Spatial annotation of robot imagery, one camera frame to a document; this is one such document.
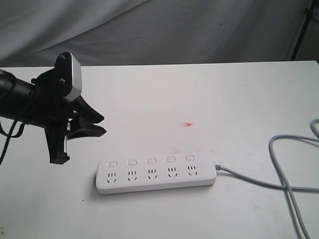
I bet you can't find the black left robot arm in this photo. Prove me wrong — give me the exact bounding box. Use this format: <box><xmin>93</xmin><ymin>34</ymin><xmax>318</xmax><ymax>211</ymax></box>
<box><xmin>0</xmin><ymin>52</ymin><xmax>106</xmax><ymax>165</ymax></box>

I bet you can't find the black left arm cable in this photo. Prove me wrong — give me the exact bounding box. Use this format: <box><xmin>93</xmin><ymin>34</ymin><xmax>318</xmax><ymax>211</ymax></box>
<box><xmin>0</xmin><ymin>99</ymin><xmax>33</xmax><ymax>165</ymax></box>

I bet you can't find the white five-outlet power strip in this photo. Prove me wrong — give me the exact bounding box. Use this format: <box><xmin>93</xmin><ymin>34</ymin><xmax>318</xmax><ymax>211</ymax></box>
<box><xmin>95</xmin><ymin>152</ymin><xmax>217</xmax><ymax>195</ymax></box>

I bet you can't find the grey backdrop cloth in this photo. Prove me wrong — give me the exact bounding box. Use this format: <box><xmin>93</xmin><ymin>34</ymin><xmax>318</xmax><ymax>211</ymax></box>
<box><xmin>0</xmin><ymin>0</ymin><xmax>311</xmax><ymax>67</ymax></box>

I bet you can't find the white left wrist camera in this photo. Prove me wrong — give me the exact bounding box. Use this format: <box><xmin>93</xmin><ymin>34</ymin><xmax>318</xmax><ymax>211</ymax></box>
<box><xmin>63</xmin><ymin>52</ymin><xmax>82</xmax><ymax>102</ymax></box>

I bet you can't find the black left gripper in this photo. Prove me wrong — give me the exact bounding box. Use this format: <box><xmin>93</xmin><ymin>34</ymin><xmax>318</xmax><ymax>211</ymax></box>
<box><xmin>31</xmin><ymin>53</ymin><xmax>107</xmax><ymax>164</ymax></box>

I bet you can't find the black tripod stand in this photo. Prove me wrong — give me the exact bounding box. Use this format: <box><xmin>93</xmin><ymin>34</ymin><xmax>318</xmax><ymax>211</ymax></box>
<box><xmin>290</xmin><ymin>0</ymin><xmax>316</xmax><ymax>61</ymax></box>

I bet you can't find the grey power cord with plug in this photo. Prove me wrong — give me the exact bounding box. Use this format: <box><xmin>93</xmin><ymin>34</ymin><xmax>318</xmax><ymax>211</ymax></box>
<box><xmin>213</xmin><ymin>119</ymin><xmax>319</xmax><ymax>239</ymax></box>

